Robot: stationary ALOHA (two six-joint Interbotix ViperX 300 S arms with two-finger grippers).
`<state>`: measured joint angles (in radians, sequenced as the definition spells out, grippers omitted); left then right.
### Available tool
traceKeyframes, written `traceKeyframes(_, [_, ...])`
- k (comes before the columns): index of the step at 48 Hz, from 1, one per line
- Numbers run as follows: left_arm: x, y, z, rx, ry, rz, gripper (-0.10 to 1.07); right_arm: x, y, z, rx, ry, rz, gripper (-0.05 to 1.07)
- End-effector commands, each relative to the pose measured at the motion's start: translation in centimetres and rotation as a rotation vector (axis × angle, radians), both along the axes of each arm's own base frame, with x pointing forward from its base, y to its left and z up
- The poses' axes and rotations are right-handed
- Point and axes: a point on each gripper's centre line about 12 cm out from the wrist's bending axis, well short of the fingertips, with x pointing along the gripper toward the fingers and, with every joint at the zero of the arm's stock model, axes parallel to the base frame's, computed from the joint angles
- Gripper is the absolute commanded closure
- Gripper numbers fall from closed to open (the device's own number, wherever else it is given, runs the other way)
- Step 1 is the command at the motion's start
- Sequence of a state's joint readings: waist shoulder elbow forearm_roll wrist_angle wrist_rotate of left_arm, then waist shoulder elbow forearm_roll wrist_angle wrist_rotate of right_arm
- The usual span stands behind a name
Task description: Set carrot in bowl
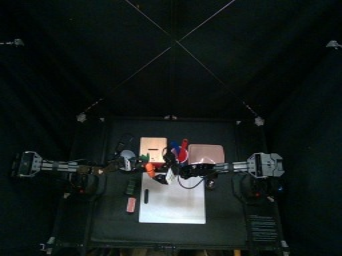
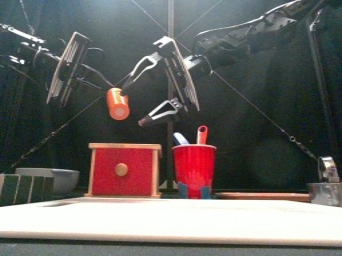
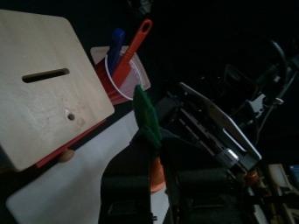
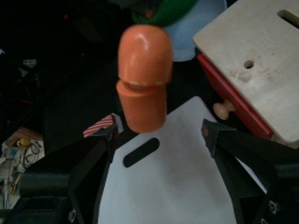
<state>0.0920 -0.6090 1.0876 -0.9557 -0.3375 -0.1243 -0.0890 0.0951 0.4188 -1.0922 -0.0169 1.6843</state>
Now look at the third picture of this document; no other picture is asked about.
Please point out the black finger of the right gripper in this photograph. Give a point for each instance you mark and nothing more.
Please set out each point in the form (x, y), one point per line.
(194, 125)

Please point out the white-edged finger of the right gripper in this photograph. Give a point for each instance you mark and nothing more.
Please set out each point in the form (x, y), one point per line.
(222, 122)

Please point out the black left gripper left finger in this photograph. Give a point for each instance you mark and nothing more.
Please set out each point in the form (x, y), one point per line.
(126, 180)

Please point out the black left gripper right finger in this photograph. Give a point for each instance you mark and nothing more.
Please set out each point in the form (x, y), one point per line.
(202, 192)

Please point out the toy carrot with green top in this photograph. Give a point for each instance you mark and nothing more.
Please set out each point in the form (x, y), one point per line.
(147, 116)

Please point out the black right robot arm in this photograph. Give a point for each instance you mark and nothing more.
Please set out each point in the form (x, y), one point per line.
(269, 75)

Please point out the small orange object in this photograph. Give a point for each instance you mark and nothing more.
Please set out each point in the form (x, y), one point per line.
(251, 178)

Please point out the white box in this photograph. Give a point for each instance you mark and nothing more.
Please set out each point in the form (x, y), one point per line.
(278, 175)

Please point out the large white cutting board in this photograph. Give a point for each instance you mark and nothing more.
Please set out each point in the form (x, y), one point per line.
(74, 186)

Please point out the blue object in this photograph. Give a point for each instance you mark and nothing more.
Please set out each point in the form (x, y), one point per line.
(295, 173)

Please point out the round wooden knob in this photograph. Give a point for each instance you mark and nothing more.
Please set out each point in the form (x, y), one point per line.
(67, 155)

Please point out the red plastic cup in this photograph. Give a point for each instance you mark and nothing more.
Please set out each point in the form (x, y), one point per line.
(105, 80)

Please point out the orange plastic spatula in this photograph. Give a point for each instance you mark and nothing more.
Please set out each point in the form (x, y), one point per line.
(130, 55)

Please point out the light wooden box with slot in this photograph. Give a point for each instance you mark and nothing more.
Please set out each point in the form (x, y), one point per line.
(43, 116)

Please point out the blue plastic utensil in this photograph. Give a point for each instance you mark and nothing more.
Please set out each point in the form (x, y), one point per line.
(117, 46)

